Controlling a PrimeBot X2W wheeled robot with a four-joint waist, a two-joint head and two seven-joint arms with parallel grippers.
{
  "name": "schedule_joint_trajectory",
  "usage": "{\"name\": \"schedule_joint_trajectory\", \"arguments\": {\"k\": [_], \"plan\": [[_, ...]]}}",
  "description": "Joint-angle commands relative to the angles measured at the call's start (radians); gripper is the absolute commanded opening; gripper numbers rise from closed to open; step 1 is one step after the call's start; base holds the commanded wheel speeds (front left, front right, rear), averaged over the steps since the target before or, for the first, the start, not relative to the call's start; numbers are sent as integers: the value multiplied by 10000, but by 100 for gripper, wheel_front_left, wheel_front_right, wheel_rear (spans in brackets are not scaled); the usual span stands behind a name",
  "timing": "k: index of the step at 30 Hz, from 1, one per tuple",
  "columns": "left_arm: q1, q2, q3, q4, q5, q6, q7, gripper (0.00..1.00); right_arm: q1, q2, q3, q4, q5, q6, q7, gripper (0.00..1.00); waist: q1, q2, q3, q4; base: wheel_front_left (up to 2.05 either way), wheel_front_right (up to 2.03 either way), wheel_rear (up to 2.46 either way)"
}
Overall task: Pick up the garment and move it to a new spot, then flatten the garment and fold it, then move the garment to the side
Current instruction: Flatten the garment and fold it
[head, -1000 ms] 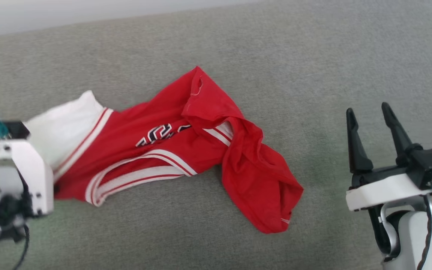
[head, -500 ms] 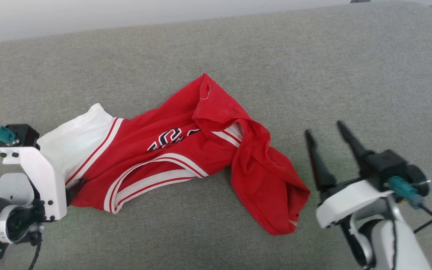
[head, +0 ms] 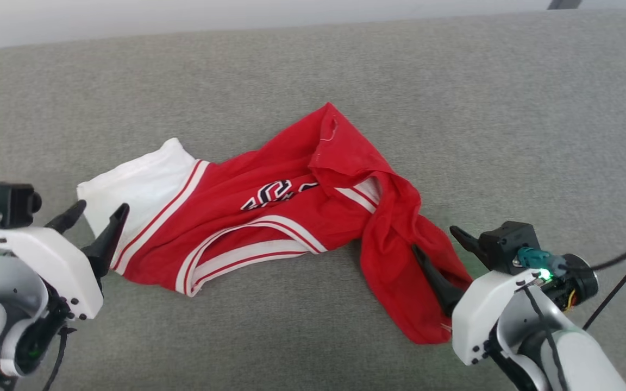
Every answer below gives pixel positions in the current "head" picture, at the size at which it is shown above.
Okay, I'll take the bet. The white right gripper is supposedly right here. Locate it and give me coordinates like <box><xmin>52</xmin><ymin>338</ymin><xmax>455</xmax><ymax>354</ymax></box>
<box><xmin>411</xmin><ymin>225</ymin><xmax>542</xmax><ymax>366</ymax></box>

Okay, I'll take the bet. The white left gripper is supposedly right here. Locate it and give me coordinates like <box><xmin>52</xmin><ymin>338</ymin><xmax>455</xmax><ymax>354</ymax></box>
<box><xmin>0</xmin><ymin>199</ymin><xmax>130</xmax><ymax>321</ymax></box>

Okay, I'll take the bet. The red and white basketball jersey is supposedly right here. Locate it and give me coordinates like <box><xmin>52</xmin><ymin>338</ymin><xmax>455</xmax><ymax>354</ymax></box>
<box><xmin>77</xmin><ymin>102</ymin><xmax>474</xmax><ymax>346</ymax></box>

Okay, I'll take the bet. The teal right camera connector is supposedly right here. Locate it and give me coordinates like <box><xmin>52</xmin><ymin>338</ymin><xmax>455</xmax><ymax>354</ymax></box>
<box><xmin>516</xmin><ymin>247</ymin><xmax>554</xmax><ymax>270</ymax></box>

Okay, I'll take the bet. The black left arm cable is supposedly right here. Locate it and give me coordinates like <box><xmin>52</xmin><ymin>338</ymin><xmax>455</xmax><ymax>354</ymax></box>
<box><xmin>40</xmin><ymin>325</ymin><xmax>77</xmax><ymax>391</ymax></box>

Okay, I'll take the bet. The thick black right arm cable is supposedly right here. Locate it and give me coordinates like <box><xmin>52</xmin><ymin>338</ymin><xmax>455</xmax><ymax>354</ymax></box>
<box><xmin>560</xmin><ymin>228</ymin><xmax>626</xmax><ymax>273</ymax></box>

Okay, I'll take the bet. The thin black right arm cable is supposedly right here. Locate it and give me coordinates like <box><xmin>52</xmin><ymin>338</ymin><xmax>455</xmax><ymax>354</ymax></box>
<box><xmin>583</xmin><ymin>239</ymin><xmax>626</xmax><ymax>331</ymax></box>

